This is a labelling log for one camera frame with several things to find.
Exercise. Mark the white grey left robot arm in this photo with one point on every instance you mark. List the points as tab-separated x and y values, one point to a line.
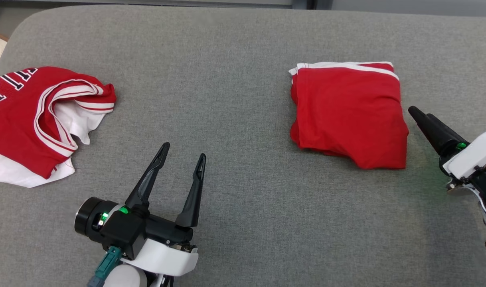
125	279

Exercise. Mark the red shirt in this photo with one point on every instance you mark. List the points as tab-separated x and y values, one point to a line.
346	115

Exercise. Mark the red white Bulls jersey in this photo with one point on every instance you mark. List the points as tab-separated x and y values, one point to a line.
19	119

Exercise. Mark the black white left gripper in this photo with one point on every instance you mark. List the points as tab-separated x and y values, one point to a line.
123	231

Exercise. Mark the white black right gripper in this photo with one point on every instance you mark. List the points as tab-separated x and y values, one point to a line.
474	155

